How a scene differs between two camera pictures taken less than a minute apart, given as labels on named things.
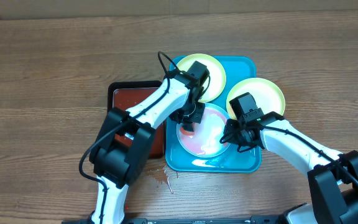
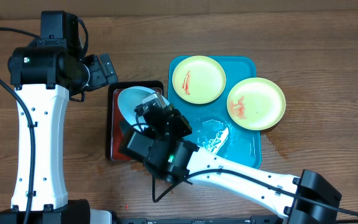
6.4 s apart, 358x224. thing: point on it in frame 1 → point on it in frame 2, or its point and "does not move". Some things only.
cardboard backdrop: x=15 y=9 does not move
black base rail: x=256 y=219 does not move
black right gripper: x=234 y=137 → x=176 y=120
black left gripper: x=197 y=116 → x=91 y=67
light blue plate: x=204 y=141 → x=130 y=98
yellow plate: x=266 y=96 does not move
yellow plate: x=215 y=86 does not move
